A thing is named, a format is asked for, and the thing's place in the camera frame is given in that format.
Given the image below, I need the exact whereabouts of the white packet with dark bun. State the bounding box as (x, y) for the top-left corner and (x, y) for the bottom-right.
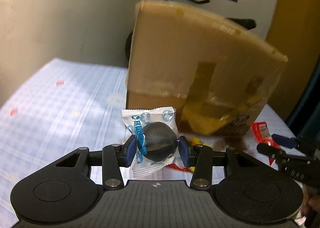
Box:
(121, 106), (184, 179)

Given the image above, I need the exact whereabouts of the orange wooden door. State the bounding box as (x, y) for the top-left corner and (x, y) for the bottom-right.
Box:
(266, 0), (319, 119)

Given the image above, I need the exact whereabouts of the cardboard box with tape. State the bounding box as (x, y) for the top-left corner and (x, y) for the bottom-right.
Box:
(126, 0), (288, 136)

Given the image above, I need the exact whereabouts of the person's right hand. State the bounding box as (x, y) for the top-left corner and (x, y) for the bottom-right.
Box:
(301, 185), (320, 216)

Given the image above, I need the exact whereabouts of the yellow snack bag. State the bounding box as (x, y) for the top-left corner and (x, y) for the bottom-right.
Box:
(167, 137), (213, 173)

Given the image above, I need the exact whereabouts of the red snack packet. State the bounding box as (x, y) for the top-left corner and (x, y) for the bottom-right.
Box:
(251, 122), (281, 149)

